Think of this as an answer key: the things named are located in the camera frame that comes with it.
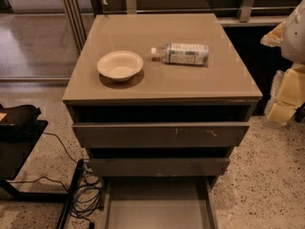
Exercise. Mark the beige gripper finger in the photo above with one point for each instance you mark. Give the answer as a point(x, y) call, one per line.
point(287, 94)
point(273, 37)

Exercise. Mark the blue label plastic bottle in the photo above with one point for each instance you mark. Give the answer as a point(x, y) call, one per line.
point(182, 54)

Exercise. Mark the grey top drawer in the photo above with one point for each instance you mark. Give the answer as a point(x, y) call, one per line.
point(160, 135)

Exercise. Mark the grey drawer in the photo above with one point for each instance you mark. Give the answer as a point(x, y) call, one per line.
point(159, 203)
point(159, 167)
point(160, 135)

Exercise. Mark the grey drawer cabinet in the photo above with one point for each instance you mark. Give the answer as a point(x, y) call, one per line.
point(162, 95)

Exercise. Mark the grey middle drawer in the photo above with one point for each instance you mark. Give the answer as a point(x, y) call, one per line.
point(159, 167)

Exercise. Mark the grey bottom drawer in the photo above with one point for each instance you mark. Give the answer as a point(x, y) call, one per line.
point(159, 203)

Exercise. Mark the black object at right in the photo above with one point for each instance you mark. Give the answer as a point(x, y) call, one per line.
point(300, 114)

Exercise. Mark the white paper bowl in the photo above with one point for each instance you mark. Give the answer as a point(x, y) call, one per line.
point(120, 66)

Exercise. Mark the black side table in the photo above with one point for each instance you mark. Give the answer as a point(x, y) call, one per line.
point(16, 144)

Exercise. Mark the metal railing frame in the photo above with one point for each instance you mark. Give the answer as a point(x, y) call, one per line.
point(232, 13)

